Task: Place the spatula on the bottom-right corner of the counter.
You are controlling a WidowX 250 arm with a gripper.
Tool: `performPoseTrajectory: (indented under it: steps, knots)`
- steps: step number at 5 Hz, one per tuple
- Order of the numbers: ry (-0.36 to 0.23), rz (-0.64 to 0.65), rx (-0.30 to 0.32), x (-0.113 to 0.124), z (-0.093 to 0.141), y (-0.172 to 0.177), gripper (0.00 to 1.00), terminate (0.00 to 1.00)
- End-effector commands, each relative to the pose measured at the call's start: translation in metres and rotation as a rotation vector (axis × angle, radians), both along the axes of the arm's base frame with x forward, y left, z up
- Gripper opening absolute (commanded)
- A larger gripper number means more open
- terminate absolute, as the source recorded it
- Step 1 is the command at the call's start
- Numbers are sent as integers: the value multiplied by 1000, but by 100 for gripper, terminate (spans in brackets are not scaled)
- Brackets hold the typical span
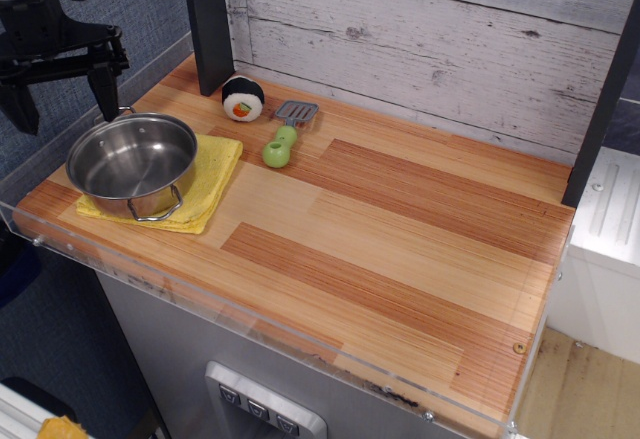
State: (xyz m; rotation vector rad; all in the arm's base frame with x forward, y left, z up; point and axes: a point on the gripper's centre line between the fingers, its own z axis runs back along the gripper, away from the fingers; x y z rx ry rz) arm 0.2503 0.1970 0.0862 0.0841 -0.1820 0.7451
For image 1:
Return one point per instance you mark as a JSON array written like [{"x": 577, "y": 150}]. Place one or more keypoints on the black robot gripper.
[{"x": 40, "y": 43}]

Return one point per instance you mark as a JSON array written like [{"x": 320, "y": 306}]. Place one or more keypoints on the stainless steel pot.
[{"x": 138, "y": 166}]

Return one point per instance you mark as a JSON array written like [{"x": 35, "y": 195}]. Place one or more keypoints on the yellow folded cloth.
[{"x": 215, "y": 162}]

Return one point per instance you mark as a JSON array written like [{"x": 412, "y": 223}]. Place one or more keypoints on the plush sushi roll toy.
[{"x": 242, "y": 98}]

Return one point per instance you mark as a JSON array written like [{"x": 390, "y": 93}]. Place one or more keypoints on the clear acrylic table guard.
[{"x": 419, "y": 252}]

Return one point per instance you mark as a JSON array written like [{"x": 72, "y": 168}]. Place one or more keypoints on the grey toy fridge cabinet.
[{"x": 174, "y": 332}]

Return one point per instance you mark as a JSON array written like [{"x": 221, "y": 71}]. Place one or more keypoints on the yellow object bottom left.
[{"x": 61, "y": 428}]

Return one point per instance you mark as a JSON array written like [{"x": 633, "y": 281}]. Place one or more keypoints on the silver dispenser button panel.
[{"x": 262, "y": 403}]

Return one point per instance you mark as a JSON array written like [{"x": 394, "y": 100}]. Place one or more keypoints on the white metal cabinet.
[{"x": 596, "y": 299}]

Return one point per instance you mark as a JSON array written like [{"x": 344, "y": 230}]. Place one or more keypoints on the dark vertical post left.
[{"x": 212, "y": 43}]

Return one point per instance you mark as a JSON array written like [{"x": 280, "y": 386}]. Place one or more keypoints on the dark vertical post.
[
  {"x": 212, "y": 43},
  {"x": 615, "y": 80}
]

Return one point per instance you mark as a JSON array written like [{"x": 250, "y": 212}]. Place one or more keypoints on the dark vertical post right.
[{"x": 615, "y": 80}]

